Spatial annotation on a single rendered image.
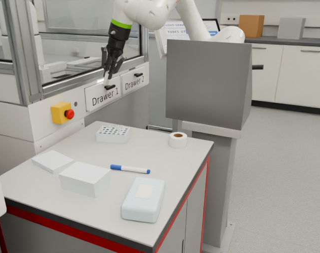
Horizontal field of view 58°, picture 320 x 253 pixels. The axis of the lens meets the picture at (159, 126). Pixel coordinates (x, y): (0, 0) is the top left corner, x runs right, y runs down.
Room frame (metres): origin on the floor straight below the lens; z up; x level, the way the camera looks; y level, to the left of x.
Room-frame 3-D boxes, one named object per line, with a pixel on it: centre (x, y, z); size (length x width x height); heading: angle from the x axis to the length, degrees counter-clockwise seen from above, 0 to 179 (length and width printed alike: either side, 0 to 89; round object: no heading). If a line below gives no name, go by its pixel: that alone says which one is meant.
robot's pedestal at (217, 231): (1.38, -0.29, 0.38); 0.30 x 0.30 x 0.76; 67
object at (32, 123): (1.63, 0.71, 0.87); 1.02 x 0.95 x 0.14; 157
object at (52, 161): (0.89, 0.37, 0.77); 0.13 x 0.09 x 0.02; 54
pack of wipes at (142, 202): (0.66, 0.04, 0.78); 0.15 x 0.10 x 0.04; 170
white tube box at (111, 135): (1.10, 0.19, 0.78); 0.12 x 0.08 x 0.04; 82
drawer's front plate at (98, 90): (1.41, 0.28, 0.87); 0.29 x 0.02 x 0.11; 157
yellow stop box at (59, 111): (1.10, 0.39, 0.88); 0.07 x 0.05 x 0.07; 157
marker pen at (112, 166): (0.84, 0.10, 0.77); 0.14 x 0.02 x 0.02; 77
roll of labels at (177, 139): (1.05, -0.07, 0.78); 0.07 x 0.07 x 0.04
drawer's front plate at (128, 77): (1.70, 0.16, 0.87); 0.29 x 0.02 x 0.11; 157
